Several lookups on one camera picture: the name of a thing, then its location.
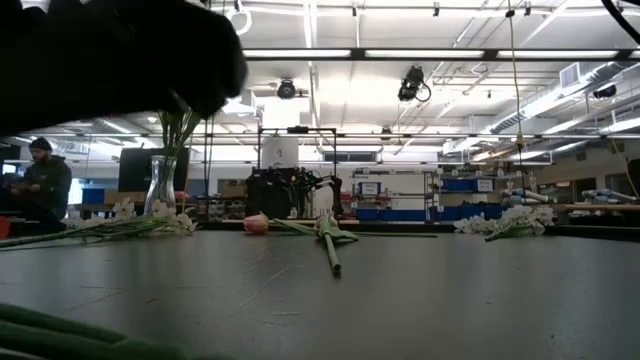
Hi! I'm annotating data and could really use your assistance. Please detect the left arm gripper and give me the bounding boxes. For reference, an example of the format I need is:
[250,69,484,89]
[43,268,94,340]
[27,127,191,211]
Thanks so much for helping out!
[0,0,249,136]

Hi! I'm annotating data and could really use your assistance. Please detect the red flower bunch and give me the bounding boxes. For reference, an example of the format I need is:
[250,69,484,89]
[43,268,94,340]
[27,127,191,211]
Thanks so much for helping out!
[158,110,202,166]

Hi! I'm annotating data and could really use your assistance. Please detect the white flower bunch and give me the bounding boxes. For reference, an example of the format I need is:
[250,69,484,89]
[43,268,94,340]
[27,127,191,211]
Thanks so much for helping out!
[0,197,199,250]
[453,203,557,244]

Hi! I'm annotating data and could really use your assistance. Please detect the clear glass vase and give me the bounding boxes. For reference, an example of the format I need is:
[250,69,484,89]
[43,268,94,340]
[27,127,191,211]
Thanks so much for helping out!
[143,154,179,217]

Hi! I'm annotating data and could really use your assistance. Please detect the black monitor screen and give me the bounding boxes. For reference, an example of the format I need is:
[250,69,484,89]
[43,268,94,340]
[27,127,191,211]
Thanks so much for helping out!
[118,147,190,193]

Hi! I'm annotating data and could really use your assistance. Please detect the person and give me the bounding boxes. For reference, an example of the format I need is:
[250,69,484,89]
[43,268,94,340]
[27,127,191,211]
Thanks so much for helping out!
[8,136,74,234]

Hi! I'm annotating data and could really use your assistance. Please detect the brown cardboard box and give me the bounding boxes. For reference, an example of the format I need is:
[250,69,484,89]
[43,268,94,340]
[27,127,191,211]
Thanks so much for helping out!
[103,190,147,205]

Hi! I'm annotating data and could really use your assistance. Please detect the black round ceiling device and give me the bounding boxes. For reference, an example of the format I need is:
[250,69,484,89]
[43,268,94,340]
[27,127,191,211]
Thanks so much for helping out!
[276,78,297,100]

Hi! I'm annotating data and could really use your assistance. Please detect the white cylinder tank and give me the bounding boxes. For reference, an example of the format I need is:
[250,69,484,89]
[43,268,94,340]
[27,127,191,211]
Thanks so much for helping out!
[261,137,300,170]

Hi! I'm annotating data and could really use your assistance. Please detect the black framed robot cell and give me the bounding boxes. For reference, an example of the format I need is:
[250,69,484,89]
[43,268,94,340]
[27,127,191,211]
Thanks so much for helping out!
[244,126,345,221]

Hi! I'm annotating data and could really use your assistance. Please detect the thick green flower stems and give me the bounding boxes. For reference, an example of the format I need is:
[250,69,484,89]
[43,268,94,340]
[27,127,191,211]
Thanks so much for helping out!
[0,302,241,360]

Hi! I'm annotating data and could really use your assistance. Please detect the shelf rack with blue bins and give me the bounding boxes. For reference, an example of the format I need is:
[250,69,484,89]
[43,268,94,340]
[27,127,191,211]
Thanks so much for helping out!
[352,167,506,223]

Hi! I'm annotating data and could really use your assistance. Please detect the wooden workbench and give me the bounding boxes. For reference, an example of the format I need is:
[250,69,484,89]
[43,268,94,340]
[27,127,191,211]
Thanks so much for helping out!
[549,202,640,214]

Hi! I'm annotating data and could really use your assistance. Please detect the white hanging ring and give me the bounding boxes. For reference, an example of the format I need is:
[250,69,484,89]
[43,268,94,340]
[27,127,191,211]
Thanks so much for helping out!
[227,8,253,36]

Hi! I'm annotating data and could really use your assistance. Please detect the black hanging cable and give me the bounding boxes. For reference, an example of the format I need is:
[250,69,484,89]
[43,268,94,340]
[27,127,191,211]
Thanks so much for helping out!
[202,114,217,221]

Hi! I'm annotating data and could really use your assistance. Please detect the black ceiling camera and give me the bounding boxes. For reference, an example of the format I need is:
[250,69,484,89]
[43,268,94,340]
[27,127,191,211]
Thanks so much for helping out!
[397,64,432,104]

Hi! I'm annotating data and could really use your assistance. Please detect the black overhead frame beam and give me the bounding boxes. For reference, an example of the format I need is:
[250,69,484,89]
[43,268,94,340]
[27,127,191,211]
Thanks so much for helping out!
[242,47,640,62]

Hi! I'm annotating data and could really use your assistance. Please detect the yellow hanging cable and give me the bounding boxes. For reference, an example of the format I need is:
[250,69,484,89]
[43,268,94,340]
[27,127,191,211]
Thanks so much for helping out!
[505,0,529,211]

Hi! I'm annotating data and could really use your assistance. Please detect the silver ceiling air duct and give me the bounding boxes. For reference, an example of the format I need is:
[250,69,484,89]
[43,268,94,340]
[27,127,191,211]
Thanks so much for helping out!
[492,62,640,136]

